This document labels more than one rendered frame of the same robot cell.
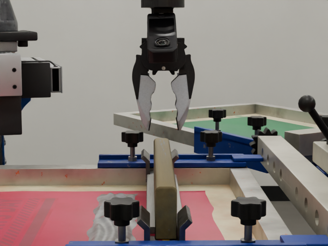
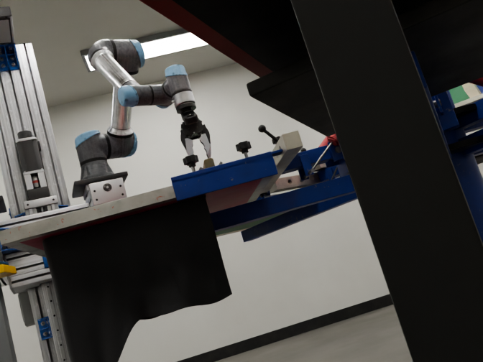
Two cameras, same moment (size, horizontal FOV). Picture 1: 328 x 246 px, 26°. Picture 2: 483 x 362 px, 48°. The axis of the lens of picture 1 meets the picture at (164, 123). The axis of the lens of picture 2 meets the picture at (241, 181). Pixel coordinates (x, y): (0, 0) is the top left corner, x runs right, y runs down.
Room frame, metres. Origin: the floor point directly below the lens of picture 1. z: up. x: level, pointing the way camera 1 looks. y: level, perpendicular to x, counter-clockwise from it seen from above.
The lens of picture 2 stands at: (-0.65, 0.14, 0.68)
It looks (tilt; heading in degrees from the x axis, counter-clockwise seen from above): 10 degrees up; 352
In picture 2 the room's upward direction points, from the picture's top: 17 degrees counter-clockwise
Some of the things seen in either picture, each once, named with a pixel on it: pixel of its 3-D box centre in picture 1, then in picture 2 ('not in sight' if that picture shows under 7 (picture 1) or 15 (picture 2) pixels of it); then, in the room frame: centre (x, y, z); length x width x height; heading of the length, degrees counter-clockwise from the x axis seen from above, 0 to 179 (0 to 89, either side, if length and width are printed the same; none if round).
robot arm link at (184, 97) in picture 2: not in sight; (183, 101); (1.17, 0.00, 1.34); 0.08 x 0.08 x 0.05
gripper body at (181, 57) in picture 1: (162, 36); (190, 123); (1.18, 0.00, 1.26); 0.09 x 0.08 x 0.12; 2
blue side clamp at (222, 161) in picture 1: (171, 172); not in sight; (1.43, -0.02, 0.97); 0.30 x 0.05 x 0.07; 91
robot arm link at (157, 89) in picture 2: not in sight; (162, 94); (1.26, 0.06, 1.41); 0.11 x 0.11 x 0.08; 28
